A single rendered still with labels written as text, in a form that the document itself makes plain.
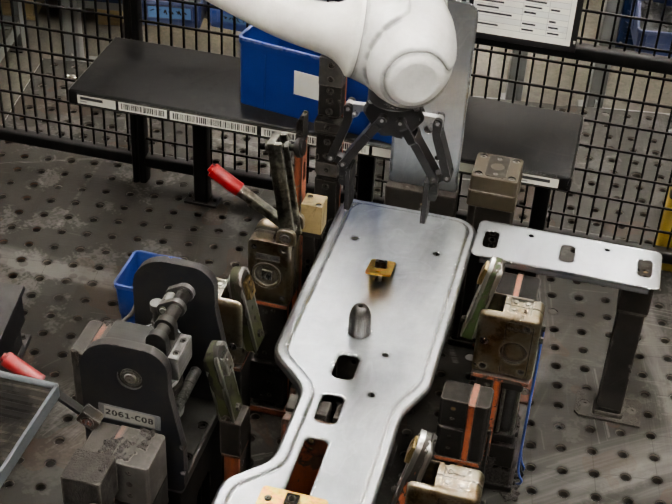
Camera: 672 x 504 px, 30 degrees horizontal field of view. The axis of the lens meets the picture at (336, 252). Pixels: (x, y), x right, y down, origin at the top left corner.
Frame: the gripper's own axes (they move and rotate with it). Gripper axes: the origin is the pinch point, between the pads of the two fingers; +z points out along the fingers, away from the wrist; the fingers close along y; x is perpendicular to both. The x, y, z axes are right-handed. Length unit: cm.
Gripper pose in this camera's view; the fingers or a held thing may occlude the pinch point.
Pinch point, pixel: (387, 199)
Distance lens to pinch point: 179.6
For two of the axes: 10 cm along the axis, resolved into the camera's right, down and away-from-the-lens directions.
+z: -0.4, 8.0, 6.0
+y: 9.7, 1.8, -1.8
